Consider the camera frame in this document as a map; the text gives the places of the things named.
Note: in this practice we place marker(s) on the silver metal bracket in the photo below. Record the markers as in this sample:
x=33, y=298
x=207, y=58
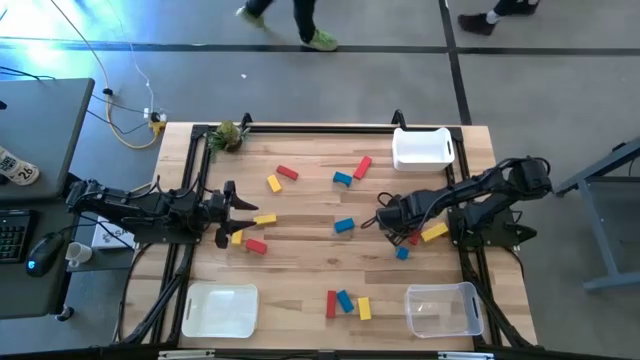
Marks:
x=465, y=355
x=186, y=354

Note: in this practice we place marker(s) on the small green potted plant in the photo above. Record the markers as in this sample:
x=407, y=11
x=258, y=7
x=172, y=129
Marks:
x=227, y=135

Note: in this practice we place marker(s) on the small blue cube block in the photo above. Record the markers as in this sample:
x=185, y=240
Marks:
x=402, y=253

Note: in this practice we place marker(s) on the red rectangular block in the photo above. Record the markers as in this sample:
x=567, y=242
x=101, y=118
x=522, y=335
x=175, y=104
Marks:
x=256, y=246
x=287, y=172
x=414, y=238
x=362, y=167

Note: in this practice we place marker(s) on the black keyboard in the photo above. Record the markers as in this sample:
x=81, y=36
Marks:
x=15, y=235

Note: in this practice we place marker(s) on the grey metal table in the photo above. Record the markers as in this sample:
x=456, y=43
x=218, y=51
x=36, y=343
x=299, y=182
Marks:
x=596, y=230

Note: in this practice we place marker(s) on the yellow cylinder block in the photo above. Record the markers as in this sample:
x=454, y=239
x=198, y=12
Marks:
x=364, y=308
x=237, y=238

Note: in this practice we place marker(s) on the red square bar block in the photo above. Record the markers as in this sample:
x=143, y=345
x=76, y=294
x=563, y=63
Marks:
x=331, y=304

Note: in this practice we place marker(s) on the person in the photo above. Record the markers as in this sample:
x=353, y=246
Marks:
x=475, y=22
x=320, y=40

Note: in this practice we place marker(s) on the white cup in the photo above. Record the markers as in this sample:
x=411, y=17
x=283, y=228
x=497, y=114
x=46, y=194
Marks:
x=80, y=252

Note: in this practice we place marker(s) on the blue cylinder block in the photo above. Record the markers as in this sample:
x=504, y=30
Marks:
x=345, y=301

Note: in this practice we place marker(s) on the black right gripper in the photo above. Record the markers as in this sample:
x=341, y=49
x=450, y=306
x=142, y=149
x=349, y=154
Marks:
x=400, y=212

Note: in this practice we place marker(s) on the blue rectangular block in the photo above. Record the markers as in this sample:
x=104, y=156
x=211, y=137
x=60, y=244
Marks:
x=344, y=225

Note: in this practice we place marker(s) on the clear plastic bin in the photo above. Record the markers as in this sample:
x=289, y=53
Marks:
x=442, y=310

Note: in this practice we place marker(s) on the white printed box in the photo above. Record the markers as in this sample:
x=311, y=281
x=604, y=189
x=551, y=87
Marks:
x=107, y=239

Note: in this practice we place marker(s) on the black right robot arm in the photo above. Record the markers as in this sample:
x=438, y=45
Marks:
x=480, y=187

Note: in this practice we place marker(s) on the black desk caster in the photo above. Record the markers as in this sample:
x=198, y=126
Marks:
x=65, y=313

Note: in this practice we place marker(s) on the long yellow rectangular block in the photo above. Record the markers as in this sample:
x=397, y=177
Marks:
x=434, y=232

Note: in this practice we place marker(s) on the dark grey desk top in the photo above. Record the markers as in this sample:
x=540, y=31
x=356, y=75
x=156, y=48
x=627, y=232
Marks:
x=20, y=295

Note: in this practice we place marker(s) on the black aluminium table frame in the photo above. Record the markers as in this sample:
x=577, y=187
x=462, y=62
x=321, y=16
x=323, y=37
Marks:
x=325, y=129

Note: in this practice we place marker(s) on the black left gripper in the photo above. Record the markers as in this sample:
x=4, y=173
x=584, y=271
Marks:
x=217, y=210

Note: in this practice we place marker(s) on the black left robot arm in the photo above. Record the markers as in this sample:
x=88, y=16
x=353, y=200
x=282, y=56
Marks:
x=150, y=210

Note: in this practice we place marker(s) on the black computer mouse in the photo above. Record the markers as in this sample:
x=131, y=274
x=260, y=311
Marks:
x=45, y=252

